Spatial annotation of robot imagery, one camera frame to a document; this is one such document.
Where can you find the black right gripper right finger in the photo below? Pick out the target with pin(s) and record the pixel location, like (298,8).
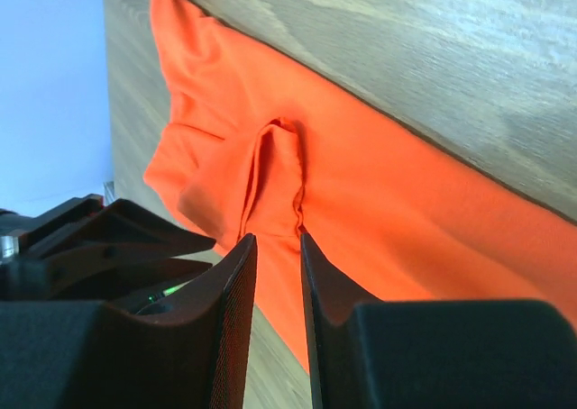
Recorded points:
(364,352)

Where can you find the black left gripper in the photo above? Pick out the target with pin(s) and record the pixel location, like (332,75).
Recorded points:
(105,249)

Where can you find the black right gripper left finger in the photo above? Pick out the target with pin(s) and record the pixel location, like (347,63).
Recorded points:
(190,350)

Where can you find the orange t shirt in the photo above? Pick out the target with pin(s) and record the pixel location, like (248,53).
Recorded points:
(257,143)

